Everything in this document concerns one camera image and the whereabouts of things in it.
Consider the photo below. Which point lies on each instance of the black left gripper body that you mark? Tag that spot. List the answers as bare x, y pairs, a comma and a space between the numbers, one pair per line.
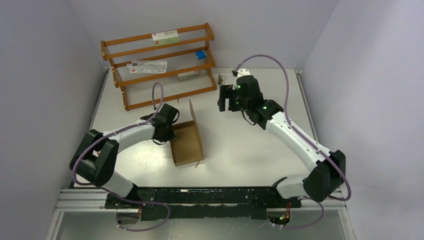
169, 134

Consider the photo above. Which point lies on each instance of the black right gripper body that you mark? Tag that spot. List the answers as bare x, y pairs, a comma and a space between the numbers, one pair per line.
238, 104

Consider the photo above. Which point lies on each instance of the brown cardboard box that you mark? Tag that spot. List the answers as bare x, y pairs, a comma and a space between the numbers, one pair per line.
187, 146

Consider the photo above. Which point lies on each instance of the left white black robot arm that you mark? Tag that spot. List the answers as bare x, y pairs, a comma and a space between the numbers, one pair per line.
96, 156

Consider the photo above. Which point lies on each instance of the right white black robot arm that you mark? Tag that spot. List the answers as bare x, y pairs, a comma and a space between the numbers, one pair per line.
324, 166

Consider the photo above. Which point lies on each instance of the grey white small box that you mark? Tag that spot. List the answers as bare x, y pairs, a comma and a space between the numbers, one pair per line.
185, 76

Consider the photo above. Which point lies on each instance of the blue small box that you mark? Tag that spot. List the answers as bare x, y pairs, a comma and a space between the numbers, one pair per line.
201, 54

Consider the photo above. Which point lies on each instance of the green white box top shelf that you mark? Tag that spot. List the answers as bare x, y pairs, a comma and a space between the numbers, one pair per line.
165, 38

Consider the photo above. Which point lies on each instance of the small grey white clip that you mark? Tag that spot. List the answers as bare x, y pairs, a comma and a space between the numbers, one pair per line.
221, 79

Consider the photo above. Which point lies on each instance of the orange wooden shelf rack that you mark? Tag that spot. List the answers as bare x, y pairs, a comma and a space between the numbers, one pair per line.
181, 60

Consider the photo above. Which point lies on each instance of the white flat blister package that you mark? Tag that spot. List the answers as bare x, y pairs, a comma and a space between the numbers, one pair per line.
147, 66

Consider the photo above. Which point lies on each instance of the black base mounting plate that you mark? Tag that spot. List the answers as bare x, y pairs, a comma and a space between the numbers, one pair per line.
204, 202

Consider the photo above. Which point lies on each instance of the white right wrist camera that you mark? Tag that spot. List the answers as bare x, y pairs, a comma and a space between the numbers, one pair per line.
238, 73

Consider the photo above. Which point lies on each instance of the aluminium rail frame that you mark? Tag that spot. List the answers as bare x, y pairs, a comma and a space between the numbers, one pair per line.
236, 155

